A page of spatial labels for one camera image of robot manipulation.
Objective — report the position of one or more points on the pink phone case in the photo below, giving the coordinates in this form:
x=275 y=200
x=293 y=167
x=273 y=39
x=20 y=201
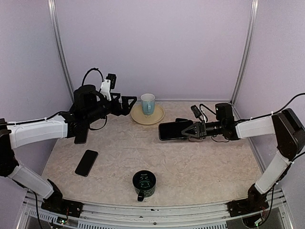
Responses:
x=195 y=139

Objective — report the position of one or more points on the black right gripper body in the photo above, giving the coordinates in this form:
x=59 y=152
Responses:
x=202 y=129

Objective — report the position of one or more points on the light blue mug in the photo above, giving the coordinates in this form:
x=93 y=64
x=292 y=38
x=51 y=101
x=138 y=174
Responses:
x=148 y=103

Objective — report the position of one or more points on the purple-edged smartphone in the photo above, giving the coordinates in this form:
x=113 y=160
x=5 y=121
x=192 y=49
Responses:
x=81 y=136

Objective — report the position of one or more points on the left aluminium corner post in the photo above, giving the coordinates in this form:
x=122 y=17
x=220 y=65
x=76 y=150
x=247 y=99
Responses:
x=60 y=49

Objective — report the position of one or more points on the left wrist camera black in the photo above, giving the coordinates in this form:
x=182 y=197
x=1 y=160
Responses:
x=107 y=85

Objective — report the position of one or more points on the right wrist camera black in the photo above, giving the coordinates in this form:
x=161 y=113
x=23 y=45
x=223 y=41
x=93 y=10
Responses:
x=198 y=114

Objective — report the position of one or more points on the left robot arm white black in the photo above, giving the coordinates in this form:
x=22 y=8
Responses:
x=89 y=106

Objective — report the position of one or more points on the black smartphone on table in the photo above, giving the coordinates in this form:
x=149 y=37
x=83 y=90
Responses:
x=86 y=163

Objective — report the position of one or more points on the black smartphone with white frame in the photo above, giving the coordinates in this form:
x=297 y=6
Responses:
x=173 y=130

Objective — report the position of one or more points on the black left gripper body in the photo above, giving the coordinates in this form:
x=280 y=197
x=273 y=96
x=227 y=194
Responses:
x=116 y=109

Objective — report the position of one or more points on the beige plate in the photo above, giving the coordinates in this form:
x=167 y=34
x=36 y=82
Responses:
x=139 y=117

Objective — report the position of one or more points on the right aluminium corner post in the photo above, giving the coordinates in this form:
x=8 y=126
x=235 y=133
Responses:
x=246 y=52

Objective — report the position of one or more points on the aluminium corner post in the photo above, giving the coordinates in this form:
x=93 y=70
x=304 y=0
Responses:
x=246 y=52
x=60 y=49

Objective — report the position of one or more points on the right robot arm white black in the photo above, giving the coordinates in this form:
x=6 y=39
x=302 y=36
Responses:
x=290 y=136

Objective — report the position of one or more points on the black mug with green print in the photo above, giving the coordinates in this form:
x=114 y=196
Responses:
x=144 y=183

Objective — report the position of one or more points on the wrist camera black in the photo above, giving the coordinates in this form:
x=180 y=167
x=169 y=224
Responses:
x=198 y=114
x=107 y=85

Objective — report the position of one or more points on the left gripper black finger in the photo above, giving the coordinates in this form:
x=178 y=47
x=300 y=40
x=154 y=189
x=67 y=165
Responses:
x=127 y=104
x=115 y=97

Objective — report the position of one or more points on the aluminium front rail frame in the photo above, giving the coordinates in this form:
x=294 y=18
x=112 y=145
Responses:
x=200 y=216

